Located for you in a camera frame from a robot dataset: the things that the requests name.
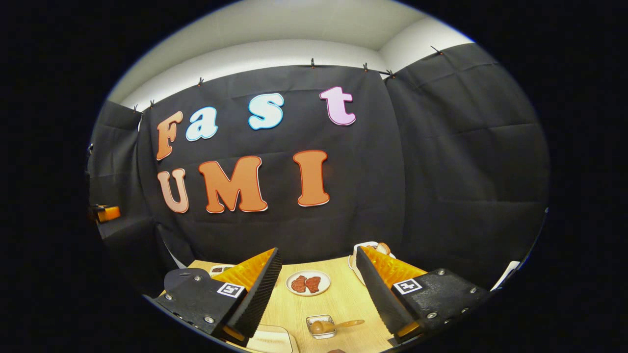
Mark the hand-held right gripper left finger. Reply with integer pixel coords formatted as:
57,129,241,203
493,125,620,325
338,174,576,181
152,248,284,346

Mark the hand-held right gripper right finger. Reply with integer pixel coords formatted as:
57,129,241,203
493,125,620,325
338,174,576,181
356,245,491,344

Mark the wooden spoon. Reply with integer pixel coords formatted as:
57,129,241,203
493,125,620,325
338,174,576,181
310,319,365,336

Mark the clear wire chopstick holder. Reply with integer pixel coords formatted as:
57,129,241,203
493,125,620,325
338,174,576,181
306,315,338,340

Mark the white toaster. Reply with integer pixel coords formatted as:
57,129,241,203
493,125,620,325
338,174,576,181
348,241,395,286

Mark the cream rectangular tray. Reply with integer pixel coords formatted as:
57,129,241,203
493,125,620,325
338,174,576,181
245,325,299,353

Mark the white round plate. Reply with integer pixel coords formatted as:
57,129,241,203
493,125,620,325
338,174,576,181
286,270,331,297

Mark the black backdrop cloth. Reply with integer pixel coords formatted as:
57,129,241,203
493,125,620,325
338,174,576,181
87,43,549,297

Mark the row of black cloth clips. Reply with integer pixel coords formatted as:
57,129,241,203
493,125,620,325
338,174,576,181
132,46,445,112

